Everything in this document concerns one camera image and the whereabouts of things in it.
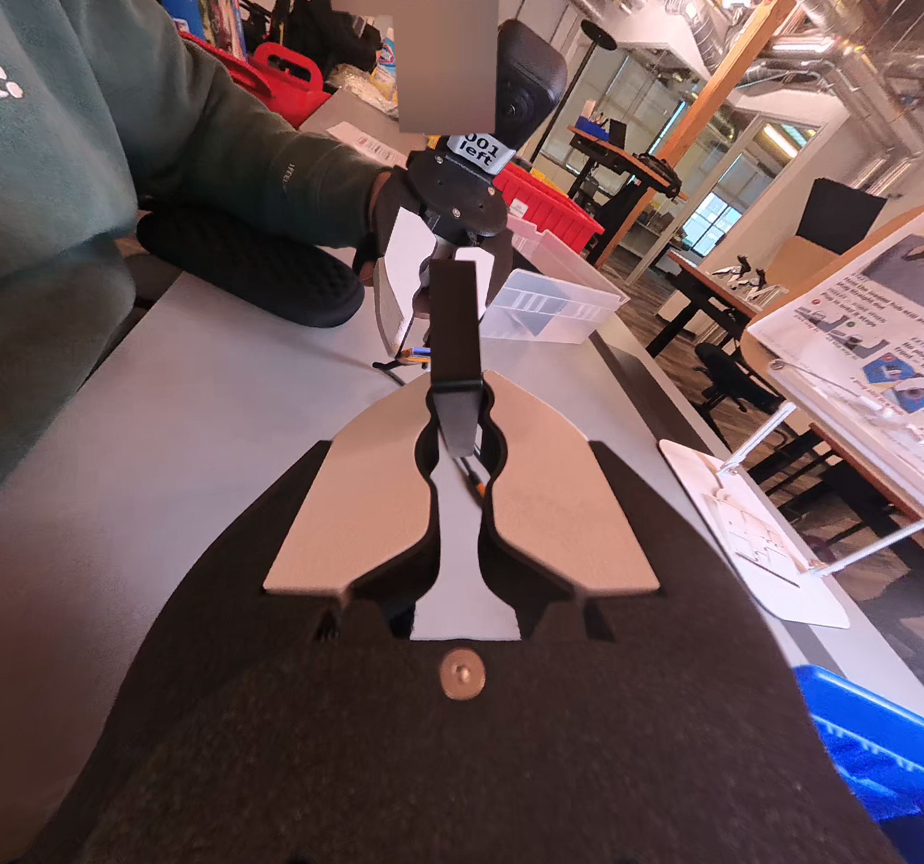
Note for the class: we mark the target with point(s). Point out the small black USB hub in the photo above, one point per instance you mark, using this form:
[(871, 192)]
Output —
[(455, 330)]

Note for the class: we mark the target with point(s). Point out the wooden side table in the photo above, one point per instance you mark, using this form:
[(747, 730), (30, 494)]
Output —
[(707, 279)]

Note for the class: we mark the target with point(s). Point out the black office chair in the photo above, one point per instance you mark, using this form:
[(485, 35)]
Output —
[(729, 373)]

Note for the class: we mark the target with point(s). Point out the person's left hand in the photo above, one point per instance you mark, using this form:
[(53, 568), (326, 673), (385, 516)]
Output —
[(377, 200)]

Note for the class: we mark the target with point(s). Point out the blue plastic bin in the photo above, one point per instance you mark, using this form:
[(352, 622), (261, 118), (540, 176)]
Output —
[(866, 741)]

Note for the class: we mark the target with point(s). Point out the person's left forearm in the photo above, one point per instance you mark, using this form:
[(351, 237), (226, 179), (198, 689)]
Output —
[(274, 171)]

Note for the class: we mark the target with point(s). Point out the wooden support post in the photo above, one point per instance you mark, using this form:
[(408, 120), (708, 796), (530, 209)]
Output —
[(707, 99)]

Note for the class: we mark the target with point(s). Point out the clear plastic bin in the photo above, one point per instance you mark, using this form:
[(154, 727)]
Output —
[(556, 301)]

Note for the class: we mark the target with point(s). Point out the window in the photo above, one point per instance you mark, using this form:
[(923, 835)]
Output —
[(711, 225)]

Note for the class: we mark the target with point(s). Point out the colourful printed boxes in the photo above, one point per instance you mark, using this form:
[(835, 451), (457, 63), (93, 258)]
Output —
[(202, 5)]

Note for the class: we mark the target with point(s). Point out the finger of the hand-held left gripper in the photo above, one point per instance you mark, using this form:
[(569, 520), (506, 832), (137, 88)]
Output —
[(482, 257), (397, 286)]

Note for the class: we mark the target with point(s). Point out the person's green sweatshirt torso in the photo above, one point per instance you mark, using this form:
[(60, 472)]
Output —
[(65, 192)]

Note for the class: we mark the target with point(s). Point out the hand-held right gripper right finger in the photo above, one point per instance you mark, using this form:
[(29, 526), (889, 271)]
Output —
[(563, 510)]

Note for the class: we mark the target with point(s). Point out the white wipes canister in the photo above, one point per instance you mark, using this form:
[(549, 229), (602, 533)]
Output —
[(385, 62)]

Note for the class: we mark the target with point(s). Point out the black backpack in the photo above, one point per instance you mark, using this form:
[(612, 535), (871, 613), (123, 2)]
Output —
[(660, 171)]

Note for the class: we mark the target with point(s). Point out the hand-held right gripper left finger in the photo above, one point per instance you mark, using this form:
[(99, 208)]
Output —
[(354, 510)]

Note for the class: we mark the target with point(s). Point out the shiny metal tools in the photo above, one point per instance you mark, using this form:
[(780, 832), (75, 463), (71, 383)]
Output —
[(743, 275)]

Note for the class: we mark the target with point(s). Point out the black floor lamp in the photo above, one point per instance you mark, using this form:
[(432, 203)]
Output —
[(599, 34)]

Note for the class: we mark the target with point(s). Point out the red plastic bin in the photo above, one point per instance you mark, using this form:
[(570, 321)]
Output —
[(556, 207)]

